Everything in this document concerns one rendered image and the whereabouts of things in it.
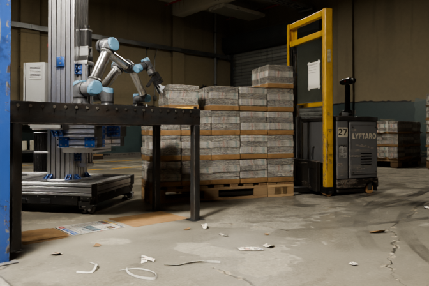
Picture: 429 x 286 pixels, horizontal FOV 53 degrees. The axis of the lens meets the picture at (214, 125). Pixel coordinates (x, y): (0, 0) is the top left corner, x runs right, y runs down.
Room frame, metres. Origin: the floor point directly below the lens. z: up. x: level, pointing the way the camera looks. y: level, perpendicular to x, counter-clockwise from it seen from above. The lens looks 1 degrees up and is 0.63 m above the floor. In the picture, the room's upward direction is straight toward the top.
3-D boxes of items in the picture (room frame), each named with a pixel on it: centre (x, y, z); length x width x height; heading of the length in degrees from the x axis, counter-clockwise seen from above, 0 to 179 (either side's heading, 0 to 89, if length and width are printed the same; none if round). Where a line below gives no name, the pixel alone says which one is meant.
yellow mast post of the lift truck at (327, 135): (4.29, -1.11, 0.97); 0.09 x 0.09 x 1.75; 20
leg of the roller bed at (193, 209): (3.14, 0.14, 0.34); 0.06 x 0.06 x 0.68; 41
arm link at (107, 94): (4.03, 1.00, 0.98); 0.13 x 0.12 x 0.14; 55
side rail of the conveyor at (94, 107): (2.72, 0.62, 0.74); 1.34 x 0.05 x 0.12; 131
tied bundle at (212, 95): (4.24, -0.03, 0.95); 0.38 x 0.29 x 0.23; 21
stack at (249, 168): (4.19, 0.09, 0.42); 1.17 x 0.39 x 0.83; 110
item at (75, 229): (2.88, 0.82, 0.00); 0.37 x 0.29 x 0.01; 131
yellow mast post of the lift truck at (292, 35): (4.90, -0.88, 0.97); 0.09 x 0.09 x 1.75; 20
